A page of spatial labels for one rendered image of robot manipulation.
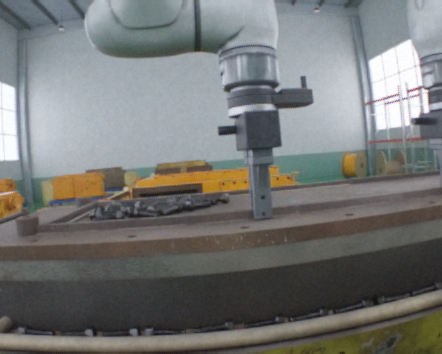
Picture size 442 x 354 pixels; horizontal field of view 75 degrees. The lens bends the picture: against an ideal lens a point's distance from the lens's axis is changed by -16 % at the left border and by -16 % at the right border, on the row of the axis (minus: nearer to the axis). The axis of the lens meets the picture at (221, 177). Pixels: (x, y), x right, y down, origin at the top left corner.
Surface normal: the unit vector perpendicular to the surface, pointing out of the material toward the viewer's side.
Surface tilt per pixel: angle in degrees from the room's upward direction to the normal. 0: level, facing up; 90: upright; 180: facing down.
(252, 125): 90
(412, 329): 90
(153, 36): 130
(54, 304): 90
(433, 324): 90
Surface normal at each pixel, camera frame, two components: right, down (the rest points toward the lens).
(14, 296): 0.05, 0.06
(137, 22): 0.11, 0.62
